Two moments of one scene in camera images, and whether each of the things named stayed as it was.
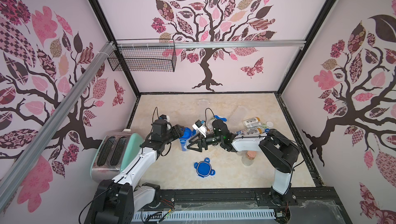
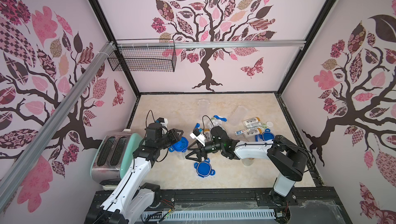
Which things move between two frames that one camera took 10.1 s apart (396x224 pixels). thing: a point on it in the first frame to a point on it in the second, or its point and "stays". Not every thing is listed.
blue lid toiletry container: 240,114 stays
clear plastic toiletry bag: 210,125 stays
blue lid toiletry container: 186,134 to 180,147
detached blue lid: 203,168 stays
